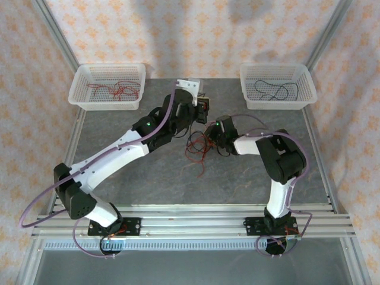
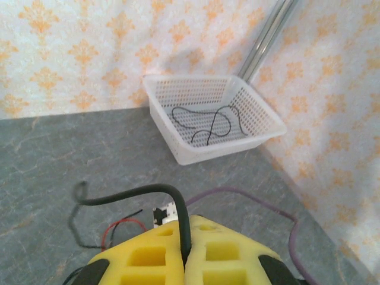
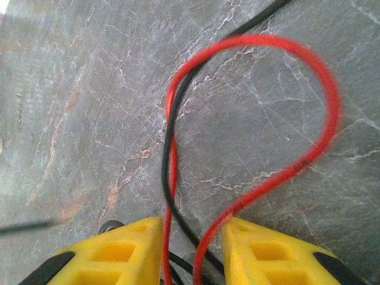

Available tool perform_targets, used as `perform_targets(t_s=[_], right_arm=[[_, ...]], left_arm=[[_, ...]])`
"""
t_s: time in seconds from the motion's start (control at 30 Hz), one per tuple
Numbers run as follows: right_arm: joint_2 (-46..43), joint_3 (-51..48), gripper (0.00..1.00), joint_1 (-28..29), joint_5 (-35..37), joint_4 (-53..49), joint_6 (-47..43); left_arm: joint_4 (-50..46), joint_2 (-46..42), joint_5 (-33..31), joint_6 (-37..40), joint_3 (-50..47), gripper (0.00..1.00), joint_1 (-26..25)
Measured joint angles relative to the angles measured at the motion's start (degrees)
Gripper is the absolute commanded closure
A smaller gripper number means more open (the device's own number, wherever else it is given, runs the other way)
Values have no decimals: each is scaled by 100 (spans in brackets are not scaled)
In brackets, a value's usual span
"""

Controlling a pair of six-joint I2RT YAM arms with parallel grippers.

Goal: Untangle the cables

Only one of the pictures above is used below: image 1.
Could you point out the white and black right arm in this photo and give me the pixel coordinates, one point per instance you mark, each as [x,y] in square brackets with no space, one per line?
[279,196]

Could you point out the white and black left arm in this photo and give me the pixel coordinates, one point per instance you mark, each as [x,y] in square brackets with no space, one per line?
[112,157]

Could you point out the white perforated plastic basket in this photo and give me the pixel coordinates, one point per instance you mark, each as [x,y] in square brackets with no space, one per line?
[279,105]
[89,105]

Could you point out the grey lower shelf panel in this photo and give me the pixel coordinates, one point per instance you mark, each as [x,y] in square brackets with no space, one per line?
[193,267]

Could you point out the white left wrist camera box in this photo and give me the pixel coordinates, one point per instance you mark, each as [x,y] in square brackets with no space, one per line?
[190,87]

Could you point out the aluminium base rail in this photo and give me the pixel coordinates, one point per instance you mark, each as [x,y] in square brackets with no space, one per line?
[193,225]

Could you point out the aluminium side rail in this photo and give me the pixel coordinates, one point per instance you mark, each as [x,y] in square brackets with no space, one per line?
[319,157]
[74,133]

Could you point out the aluminium frame post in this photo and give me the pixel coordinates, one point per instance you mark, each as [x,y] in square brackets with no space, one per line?
[56,32]
[329,32]

